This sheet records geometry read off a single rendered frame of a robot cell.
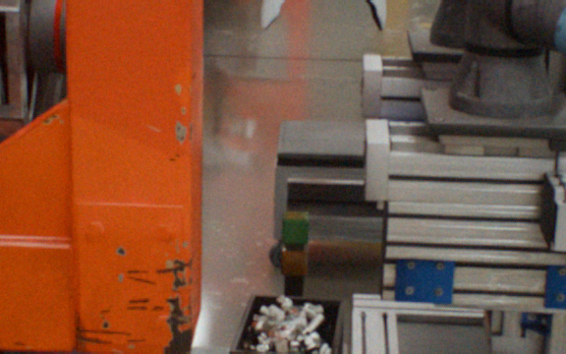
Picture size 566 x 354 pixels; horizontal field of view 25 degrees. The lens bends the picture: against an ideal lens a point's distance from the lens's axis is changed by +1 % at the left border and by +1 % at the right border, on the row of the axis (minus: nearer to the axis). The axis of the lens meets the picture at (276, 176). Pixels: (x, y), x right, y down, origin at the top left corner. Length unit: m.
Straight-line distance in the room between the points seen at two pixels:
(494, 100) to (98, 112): 0.58
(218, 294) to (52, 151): 1.66
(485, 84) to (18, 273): 0.71
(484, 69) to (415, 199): 0.22
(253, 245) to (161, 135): 2.03
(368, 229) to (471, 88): 1.58
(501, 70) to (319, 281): 1.65
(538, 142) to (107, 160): 0.63
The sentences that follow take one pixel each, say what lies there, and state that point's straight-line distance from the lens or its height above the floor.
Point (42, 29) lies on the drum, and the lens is 2.20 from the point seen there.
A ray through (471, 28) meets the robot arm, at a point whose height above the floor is 0.94.
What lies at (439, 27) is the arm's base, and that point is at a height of 0.85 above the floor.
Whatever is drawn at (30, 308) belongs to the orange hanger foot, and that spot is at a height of 0.59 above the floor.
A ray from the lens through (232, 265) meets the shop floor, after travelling 3.53.
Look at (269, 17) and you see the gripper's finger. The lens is 1.46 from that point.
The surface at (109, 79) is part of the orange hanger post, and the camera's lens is 1.66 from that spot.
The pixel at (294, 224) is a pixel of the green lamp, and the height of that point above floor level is 0.65.
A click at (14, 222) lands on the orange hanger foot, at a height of 0.70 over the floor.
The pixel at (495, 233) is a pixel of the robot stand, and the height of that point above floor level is 0.64.
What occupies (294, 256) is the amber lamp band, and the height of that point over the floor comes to 0.60.
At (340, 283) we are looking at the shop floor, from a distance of 3.42.
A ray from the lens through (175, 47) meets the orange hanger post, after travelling 1.63.
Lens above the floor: 1.28
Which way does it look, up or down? 17 degrees down
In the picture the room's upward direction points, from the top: 1 degrees clockwise
